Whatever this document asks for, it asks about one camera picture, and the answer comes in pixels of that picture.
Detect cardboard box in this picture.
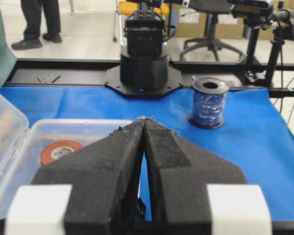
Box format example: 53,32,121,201
176,4,276,40

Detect blue wire spool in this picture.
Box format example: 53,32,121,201
188,77,230,129

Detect grey office chair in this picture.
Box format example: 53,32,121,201
180,0,246,62

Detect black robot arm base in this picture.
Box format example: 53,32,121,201
105,0,183,96

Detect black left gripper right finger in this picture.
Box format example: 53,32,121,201
143,117,273,235

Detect black camera tripod stand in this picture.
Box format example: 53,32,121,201
229,0,294,87

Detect yellow chair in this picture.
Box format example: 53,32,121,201
112,0,171,42

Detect clear plastic toolbox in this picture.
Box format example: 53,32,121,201
0,94,131,220

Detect black aluminium frame rail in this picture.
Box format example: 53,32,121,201
4,59,294,98

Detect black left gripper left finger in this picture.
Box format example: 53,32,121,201
4,118,146,235

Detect person in black trousers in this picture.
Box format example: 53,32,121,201
11,0,62,50

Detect orange tape roll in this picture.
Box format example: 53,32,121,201
40,140,83,165

